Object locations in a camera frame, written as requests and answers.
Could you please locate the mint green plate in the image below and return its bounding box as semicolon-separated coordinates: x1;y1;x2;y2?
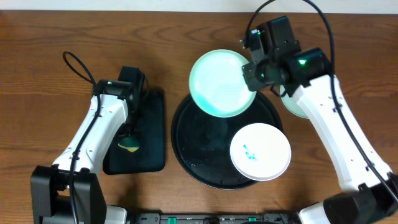
188;49;256;118

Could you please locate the black round tray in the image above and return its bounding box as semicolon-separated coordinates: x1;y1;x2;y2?
171;93;283;190

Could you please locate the black rectangular tray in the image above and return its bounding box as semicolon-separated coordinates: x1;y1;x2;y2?
103;90;165;175

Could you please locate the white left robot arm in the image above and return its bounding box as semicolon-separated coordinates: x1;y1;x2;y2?
30;79;144;223

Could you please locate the white plate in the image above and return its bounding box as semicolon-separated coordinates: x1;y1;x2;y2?
229;123;292;182

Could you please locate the green yellow sponge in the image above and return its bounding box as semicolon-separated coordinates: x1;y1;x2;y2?
118;136;139;152

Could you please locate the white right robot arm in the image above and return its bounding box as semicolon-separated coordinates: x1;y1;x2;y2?
243;45;397;223

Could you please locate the sage green plate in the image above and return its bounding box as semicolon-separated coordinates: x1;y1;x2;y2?
279;85;308;119

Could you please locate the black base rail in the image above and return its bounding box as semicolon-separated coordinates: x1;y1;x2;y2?
131;213;300;224

